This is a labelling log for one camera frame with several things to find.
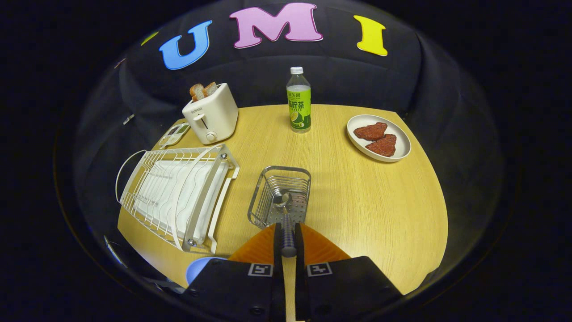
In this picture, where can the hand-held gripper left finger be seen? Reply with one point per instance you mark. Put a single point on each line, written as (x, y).
(241, 290)

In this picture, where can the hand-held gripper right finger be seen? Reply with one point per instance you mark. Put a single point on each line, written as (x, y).
(339, 286)

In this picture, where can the blue plate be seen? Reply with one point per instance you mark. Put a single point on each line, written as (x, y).
(196, 270)

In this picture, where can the metal spoon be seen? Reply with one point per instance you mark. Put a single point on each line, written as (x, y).
(288, 237)

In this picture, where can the white oval plate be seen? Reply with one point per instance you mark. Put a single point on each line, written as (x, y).
(402, 145)

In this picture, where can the red meat slice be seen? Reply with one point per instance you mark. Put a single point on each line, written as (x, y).
(383, 146)
(371, 131)

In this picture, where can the white divided seasoning tray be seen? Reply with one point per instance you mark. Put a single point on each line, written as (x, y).
(173, 135)

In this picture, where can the white toaster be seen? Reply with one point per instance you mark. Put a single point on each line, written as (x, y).
(219, 116)

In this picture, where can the green label drink bottle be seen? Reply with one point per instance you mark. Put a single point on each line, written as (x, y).
(298, 107)

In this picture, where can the toasted bread slice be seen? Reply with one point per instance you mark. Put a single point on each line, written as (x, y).
(196, 91)
(211, 88)

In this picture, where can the white clip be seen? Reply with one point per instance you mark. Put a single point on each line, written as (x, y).
(128, 119)

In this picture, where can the black backdrop cloth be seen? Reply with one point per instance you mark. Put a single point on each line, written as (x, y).
(357, 76)

